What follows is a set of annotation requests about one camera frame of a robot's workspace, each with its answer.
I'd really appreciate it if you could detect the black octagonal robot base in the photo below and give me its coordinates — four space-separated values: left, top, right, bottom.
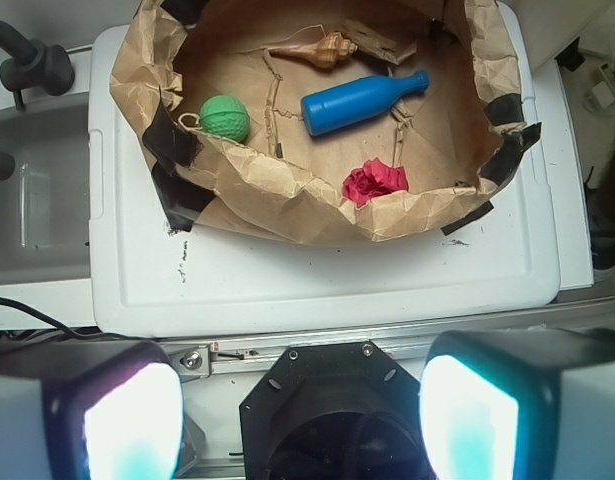
239 341 435 479

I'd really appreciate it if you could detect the dark grey sink faucet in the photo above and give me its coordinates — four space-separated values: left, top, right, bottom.
0 20 75 112

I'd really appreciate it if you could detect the tan conch seashell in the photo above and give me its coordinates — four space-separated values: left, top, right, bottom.
267 31 358 69

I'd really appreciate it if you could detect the black cable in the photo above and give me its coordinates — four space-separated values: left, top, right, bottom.
0 294 133 342

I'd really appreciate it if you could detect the green dimpled ball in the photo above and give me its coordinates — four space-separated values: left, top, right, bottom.
199 95 250 142

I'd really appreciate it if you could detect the blue plastic bottle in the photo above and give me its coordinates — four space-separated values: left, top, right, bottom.
300 70 430 137

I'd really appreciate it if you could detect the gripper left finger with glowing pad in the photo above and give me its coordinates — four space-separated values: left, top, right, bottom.
0 341 183 479

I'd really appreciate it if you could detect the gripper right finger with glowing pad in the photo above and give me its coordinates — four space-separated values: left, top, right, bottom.
419 328 615 479

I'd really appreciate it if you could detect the aluminium extrusion rail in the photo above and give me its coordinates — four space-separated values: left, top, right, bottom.
160 295 615 381

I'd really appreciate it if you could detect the white plastic bin lid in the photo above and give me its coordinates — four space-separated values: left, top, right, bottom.
89 2 561 337

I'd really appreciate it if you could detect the crumpled brown paper bag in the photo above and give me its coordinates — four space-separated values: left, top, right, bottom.
111 1 534 246

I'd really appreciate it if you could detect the crumpled red paper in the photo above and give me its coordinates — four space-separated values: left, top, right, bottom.
342 158 409 208

